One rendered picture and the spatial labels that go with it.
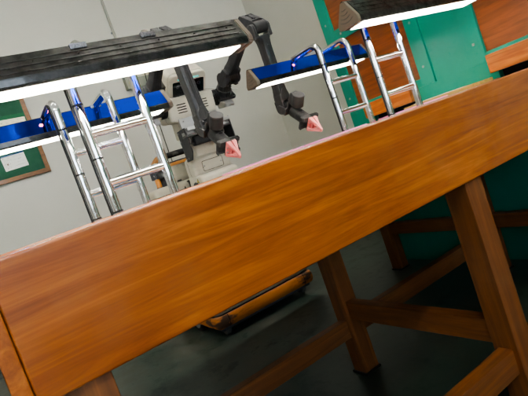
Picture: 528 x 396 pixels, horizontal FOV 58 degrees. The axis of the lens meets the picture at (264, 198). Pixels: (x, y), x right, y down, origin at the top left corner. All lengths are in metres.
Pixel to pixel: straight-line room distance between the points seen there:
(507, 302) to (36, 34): 3.53
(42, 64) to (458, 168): 0.85
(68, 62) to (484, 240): 0.93
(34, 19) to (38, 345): 3.52
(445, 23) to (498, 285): 1.31
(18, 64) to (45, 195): 2.72
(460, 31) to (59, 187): 2.77
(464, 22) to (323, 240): 1.48
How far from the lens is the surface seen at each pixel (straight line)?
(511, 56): 2.00
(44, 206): 3.69
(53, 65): 1.01
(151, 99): 1.66
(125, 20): 4.19
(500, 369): 1.21
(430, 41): 2.25
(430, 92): 2.28
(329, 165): 0.84
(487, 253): 1.15
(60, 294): 0.66
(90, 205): 1.40
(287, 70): 1.94
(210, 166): 2.50
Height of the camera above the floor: 0.77
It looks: 4 degrees down
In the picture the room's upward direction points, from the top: 20 degrees counter-clockwise
